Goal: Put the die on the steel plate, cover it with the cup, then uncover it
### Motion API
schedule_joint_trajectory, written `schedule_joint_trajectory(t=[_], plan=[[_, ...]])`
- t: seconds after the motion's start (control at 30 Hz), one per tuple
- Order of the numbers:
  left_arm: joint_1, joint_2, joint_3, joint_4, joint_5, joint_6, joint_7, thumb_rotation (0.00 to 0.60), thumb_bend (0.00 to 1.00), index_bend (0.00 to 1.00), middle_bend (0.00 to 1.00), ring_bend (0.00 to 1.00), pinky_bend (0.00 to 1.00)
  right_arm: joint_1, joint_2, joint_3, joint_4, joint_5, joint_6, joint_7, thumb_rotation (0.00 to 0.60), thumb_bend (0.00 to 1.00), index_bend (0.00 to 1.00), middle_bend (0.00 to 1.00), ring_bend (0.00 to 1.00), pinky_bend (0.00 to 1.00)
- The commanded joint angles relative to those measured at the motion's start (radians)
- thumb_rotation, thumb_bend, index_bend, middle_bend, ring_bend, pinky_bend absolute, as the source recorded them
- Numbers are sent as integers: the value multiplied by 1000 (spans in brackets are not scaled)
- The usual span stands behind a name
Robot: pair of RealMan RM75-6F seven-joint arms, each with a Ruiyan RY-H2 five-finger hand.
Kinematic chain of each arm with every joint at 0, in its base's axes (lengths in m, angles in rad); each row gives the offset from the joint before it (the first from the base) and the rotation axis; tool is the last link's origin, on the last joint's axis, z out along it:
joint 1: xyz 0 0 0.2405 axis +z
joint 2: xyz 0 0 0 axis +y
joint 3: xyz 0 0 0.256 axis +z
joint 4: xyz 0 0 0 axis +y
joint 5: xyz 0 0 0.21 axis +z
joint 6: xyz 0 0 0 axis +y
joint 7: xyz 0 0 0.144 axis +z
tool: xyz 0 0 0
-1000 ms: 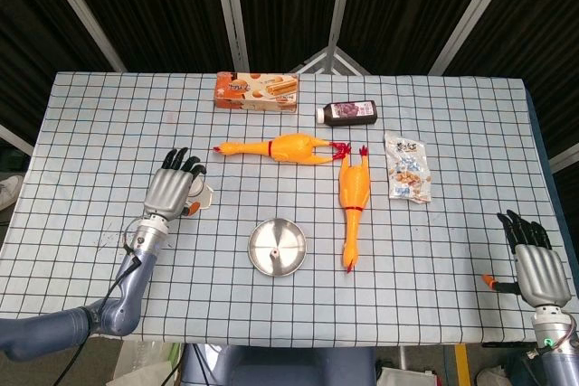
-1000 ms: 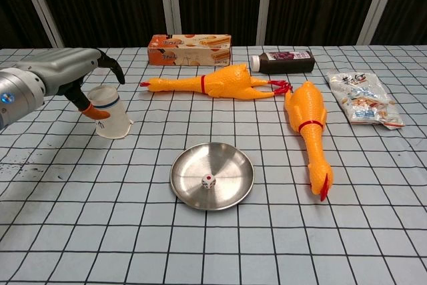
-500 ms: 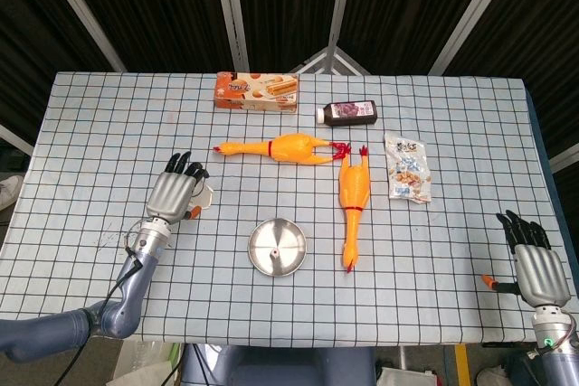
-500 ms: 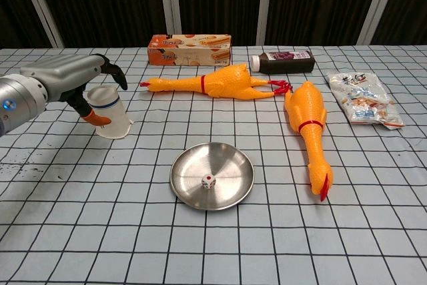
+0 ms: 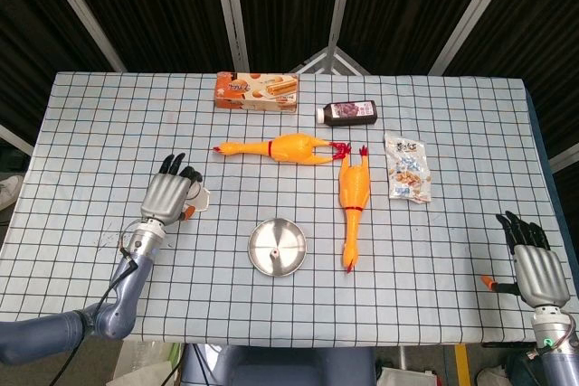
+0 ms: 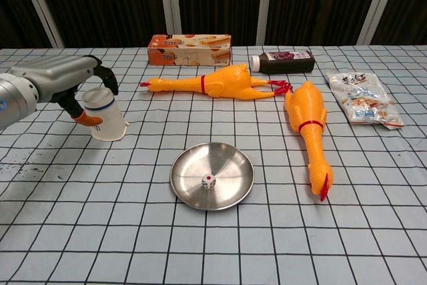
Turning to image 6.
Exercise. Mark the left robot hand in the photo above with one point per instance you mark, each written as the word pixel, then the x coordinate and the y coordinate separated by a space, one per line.
pixel 56 76

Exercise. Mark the white paper cup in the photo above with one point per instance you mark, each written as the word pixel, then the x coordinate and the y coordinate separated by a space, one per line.
pixel 108 121

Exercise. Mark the white die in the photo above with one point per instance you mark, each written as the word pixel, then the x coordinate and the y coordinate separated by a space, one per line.
pixel 208 181

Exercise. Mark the round steel plate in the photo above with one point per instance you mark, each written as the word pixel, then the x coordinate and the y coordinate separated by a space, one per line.
pixel 227 165

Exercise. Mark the orange biscuit box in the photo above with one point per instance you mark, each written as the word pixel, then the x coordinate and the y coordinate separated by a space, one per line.
pixel 190 49

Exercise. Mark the yellow rubber chicken toy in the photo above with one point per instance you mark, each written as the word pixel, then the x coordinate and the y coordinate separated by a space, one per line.
pixel 227 83
pixel 308 121

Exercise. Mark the dark juice bottle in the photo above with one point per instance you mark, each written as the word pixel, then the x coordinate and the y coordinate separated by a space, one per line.
pixel 283 62

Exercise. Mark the checked grid tablecloth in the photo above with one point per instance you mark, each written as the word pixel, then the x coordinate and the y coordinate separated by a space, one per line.
pixel 213 248

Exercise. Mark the white snack bag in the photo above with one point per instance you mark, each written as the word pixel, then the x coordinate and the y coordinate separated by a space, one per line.
pixel 363 98

